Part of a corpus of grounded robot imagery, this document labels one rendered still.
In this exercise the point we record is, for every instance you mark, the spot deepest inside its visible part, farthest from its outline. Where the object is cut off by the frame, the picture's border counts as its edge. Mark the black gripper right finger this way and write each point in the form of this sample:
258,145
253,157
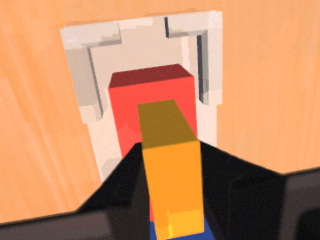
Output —
245,201

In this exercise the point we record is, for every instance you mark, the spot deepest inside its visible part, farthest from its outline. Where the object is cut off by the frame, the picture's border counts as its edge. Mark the orange rectangular block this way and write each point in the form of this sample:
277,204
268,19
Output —
171,153

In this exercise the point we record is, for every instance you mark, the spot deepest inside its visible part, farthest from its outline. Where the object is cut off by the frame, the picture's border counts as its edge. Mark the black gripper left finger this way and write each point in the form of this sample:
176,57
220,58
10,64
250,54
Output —
119,209

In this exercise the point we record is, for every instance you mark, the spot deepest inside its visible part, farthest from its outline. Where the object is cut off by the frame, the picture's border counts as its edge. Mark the blue rectangular block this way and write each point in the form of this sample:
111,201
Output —
206,235

